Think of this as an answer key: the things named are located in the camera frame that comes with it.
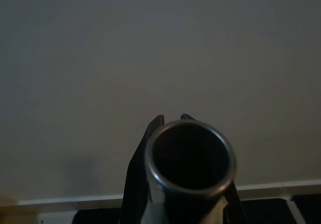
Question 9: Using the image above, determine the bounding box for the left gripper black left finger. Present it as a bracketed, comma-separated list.
[120, 115, 165, 224]

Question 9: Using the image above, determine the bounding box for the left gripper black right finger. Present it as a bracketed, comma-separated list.
[180, 113, 248, 224]

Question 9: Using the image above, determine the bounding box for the broom with metal tube handle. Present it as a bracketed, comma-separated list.
[140, 120, 238, 224]

